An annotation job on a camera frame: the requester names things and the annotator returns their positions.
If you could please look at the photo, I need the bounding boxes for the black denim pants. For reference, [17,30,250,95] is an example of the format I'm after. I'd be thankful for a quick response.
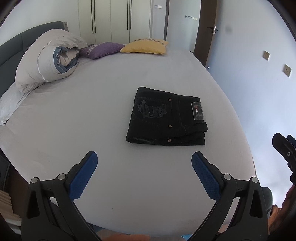
[126,86,208,146]

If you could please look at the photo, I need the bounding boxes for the right hand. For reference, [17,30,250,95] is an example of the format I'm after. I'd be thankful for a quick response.
[268,185,295,234]

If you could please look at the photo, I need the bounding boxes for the left hand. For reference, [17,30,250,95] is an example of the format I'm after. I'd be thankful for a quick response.
[102,233,151,241]

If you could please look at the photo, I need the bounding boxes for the white pillow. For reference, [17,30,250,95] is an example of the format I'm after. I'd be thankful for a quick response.
[0,83,30,126]

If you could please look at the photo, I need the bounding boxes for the rolled grey white duvet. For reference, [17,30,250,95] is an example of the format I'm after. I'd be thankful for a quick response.
[15,29,87,93]

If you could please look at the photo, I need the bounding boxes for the purple cushion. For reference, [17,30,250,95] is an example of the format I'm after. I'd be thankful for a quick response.
[79,42,125,59]

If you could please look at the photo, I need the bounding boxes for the brown door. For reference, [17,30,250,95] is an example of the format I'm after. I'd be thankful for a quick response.
[194,0,218,66]

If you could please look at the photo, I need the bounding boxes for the dark grey headboard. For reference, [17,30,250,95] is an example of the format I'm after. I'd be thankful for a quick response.
[0,21,69,95]

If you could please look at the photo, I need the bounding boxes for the yellow cushion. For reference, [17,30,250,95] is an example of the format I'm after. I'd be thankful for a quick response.
[120,39,168,55]

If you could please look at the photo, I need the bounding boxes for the cream wardrobe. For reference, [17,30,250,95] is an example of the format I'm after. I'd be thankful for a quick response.
[77,0,171,46]

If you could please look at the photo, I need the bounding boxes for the wall switch plate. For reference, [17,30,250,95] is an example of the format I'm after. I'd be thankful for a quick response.
[283,64,292,78]
[262,51,270,61]

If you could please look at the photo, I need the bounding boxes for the silver door handle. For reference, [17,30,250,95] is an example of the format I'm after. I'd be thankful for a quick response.
[207,25,218,35]

